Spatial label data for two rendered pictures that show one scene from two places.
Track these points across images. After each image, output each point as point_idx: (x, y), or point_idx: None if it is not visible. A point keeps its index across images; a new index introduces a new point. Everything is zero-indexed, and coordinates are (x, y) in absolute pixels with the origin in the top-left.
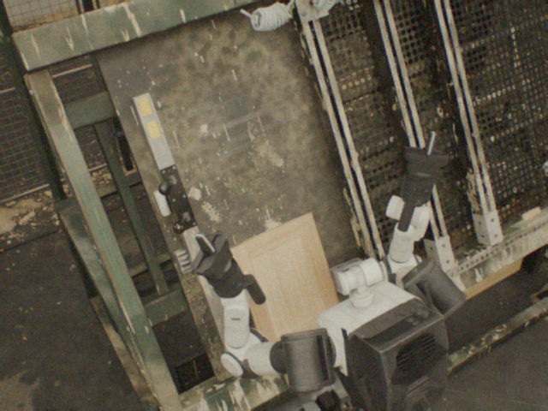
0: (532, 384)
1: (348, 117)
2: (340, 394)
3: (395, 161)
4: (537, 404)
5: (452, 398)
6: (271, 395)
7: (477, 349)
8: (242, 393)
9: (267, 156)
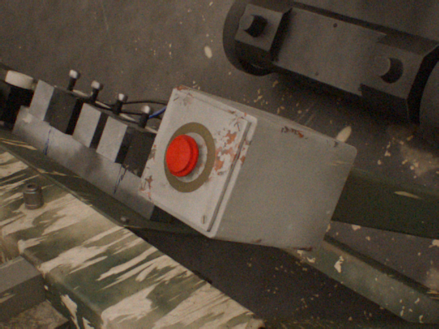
0: (79, 23)
1: None
2: (47, 96)
3: None
4: (100, 0)
5: (135, 103)
6: (76, 203)
7: None
8: (76, 249)
9: None
